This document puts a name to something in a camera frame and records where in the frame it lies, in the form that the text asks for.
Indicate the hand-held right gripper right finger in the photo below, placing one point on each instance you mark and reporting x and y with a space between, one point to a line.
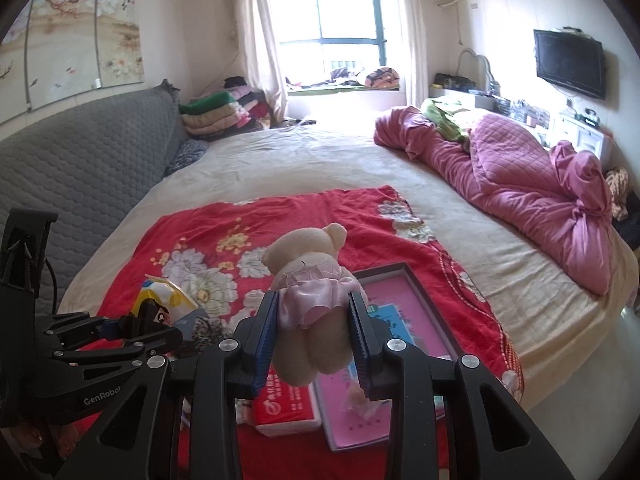
361 340

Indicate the black wall television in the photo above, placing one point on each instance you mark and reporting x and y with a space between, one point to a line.
567 62

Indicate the white curtain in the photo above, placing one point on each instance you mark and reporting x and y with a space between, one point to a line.
255 35
410 35

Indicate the dark patterned pillow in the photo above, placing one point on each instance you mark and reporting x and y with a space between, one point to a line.
187 155

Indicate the window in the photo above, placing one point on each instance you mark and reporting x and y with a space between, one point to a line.
345 10

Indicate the grey quilted headboard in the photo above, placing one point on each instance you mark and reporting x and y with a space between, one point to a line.
90 160

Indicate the dark shallow cardboard box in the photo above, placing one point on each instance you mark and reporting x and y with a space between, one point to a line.
434 316

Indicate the person's left hand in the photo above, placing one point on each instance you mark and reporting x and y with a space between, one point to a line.
65 440

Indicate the black case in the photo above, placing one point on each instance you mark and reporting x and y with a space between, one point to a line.
452 81

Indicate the dark clothes pile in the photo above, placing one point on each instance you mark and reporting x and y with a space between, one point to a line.
345 74

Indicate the bed with beige sheet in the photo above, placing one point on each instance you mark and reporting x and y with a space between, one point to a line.
310 160

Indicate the cream teddy bear pink dress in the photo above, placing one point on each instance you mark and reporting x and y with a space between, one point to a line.
305 270

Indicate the floral wall painting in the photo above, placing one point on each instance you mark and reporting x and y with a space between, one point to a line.
65 35

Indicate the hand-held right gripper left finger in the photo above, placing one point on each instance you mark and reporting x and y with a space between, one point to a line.
265 340

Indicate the green cloth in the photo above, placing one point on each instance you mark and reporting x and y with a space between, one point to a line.
445 115

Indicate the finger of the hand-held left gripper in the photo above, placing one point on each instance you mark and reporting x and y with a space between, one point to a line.
125 355
75 327

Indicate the stack of folded blankets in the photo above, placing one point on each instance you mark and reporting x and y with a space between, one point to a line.
210 115

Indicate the folded floral quilt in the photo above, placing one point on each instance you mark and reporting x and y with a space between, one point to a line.
382 77

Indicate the green window seat cushion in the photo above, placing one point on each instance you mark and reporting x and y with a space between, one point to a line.
340 90

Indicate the pink picture book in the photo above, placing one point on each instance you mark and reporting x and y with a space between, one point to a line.
345 430

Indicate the leopard print cloth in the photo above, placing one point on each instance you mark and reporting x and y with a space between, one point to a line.
207 332

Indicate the red and white tissue box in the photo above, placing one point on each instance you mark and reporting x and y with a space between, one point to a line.
285 410

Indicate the pink quilt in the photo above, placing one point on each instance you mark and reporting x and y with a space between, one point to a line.
515 185

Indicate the white cabinet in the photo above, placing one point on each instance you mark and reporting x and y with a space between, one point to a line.
575 132

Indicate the red floral blanket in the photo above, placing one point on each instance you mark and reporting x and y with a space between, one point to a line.
350 215

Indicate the yellow snack packet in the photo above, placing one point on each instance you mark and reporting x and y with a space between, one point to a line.
170 295

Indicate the yellow knitted cloth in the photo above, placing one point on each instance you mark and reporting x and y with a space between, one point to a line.
617 185

